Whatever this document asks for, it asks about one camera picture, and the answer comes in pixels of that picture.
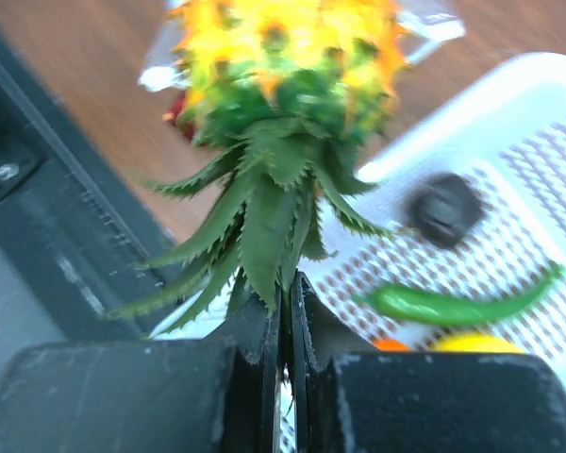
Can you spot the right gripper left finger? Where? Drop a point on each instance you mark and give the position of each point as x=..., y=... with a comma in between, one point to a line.
x=217, y=394

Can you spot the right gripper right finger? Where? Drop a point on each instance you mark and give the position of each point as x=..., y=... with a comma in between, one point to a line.
x=351, y=397

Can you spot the orange fake tomato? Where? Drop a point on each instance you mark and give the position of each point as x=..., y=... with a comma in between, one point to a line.
x=390, y=345

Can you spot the green fake pepper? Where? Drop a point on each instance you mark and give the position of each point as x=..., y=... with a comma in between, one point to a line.
x=444, y=310

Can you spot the yellow fake lemon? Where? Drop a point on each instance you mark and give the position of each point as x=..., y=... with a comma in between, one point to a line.
x=475, y=342

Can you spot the dark purple fake plum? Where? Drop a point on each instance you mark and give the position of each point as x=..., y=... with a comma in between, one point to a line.
x=444, y=210

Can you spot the dark red fake apple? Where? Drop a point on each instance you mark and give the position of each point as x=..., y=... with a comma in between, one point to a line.
x=174, y=117

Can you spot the orange fake carrot bunch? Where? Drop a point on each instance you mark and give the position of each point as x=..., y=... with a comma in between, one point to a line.
x=287, y=93

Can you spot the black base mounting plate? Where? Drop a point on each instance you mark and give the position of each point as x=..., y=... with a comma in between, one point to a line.
x=71, y=233

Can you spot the white perforated plastic basket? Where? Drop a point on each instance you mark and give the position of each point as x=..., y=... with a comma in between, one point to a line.
x=506, y=135

